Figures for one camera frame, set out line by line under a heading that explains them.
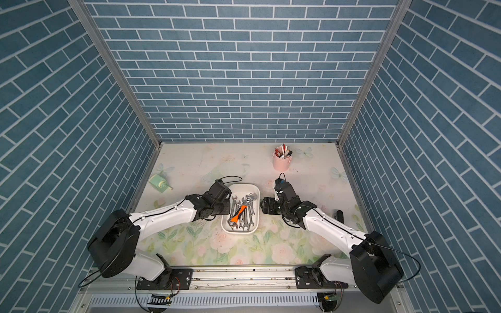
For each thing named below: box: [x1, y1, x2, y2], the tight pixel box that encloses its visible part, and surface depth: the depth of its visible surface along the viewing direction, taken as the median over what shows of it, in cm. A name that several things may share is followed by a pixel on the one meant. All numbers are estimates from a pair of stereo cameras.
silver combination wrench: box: [246, 193, 258, 228], surface depth 96 cm
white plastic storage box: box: [220, 183, 261, 235], surface depth 91 cm
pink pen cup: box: [272, 146, 293, 173], surface depth 105 cm
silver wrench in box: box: [240, 196, 251, 231], surface depth 93 cm
